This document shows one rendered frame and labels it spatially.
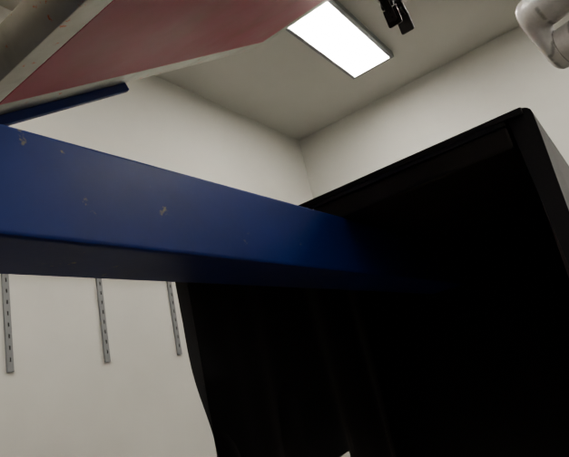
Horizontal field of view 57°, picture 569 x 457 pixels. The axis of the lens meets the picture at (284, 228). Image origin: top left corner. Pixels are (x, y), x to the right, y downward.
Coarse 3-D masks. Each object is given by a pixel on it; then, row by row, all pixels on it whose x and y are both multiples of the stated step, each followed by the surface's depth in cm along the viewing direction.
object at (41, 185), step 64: (0, 128) 26; (0, 192) 25; (64, 192) 28; (128, 192) 31; (192, 192) 36; (0, 256) 27; (64, 256) 29; (128, 256) 31; (192, 256) 34; (256, 256) 39; (320, 256) 47; (384, 256) 59; (448, 256) 78
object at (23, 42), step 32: (32, 0) 47; (64, 0) 45; (96, 0) 46; (0, 32) 49; (32, 32) 48; (64, 32) 49; (0, 64) 51; (32, 64) 52; (192, 64) 99; (0, 96) 56; (64, 96) 71
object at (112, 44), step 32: (128, 0) 50; (160, 0) 55; (192, 0) 61; (224, 0) 68; (256, 0) 77; (288, 0) 89; (320, 0) 107; (96, 32) 53; (128, 32) 59; (160, 32) 66; (192, 32) 75; (224, 32) 86; (256, 32) 102; (64, 64) 58; (96, 64) 64; (128, 64) 73; (160, 64) 84; (32, 96) 63
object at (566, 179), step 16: (528, 112) 45; (512, 128) 45; (528, 128) 45; (528, 144) 44; (544, 144) 44; (528, 160) 44; (544, 160) 43; (560, 160) 52; (544, 176) 43; (560, 176) 48; (544, 192) 43; (560, 192) 43; (544, 208) 43; (560, 208) 42; (560, 224) 42; (560, 240) 42
